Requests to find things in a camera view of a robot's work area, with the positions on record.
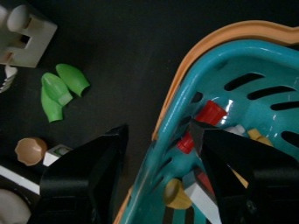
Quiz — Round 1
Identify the white-capped toy bottle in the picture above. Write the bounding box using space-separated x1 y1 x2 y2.
224 123 248 137

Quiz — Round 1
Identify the white toy bowl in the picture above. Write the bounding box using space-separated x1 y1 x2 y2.
0 188 33 224

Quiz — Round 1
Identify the green toy pea pod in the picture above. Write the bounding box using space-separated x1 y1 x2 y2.
55 63 91 98
40 72 75 123

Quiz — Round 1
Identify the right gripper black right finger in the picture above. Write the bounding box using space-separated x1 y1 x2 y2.
189 119 299 224

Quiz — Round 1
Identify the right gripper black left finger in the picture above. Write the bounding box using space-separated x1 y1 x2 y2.
26 124 129 224

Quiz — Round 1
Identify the brown toy egg shell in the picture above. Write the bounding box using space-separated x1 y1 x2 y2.
13 136 49 167

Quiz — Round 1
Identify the red-capped toy bottle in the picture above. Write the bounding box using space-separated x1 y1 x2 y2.
176 130 223 224
193 100 228 126

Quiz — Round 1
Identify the yellow-capped toy bottle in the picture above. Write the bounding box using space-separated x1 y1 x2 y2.
163 178 193 210
247 128 273 147

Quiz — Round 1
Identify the white toy knife block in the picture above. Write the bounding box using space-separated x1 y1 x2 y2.
0 3 59 68

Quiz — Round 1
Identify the teal basket with orange handles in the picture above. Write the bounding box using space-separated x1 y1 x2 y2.
112 19 299 224

